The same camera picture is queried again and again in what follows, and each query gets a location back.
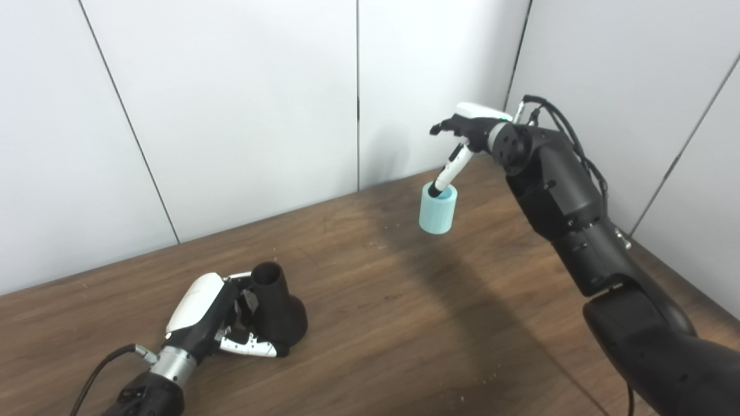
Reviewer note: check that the white and black right hand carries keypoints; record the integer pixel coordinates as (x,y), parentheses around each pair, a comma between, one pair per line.
(474,124)

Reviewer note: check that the white and black left hand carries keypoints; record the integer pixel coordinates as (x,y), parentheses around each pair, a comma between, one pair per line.
(199,309)

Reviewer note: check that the black flared nozzle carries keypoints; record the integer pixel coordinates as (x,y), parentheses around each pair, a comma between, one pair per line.
(280,318)

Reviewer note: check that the light blue cylindrical cup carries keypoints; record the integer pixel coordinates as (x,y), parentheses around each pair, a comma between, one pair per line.
(437,216)

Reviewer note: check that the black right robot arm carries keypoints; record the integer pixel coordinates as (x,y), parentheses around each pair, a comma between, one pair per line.
(584,231)

